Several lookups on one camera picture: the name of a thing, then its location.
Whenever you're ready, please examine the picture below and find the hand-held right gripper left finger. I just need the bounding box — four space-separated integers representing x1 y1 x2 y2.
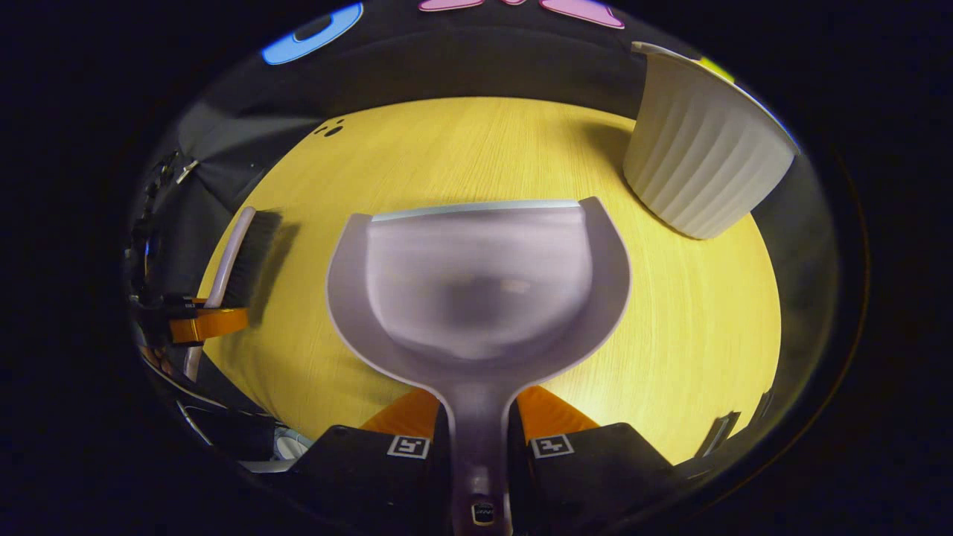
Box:
287 387 453 536

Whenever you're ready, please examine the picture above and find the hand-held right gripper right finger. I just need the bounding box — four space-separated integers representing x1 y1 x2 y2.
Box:
509 385 677 536

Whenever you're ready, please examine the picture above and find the white plastic dustpan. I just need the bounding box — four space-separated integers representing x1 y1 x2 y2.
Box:
325 196 634 536

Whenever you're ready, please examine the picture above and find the black backdrop cloth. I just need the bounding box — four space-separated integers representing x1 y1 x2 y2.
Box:
123 0 842 447

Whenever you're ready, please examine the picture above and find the black metal desk bracket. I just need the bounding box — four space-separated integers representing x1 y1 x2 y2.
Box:
696 411 742 459

